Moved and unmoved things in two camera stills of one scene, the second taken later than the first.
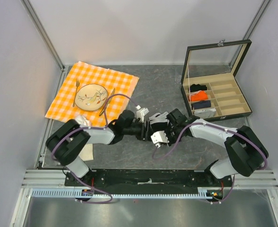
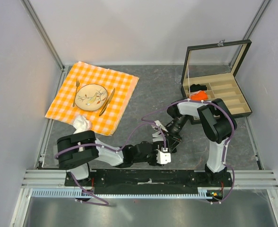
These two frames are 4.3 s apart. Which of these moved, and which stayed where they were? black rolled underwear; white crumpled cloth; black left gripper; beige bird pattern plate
Moved: black left gripper
Stayed: beige bird pattern plate; white crumpled cloth; black rolled underwear
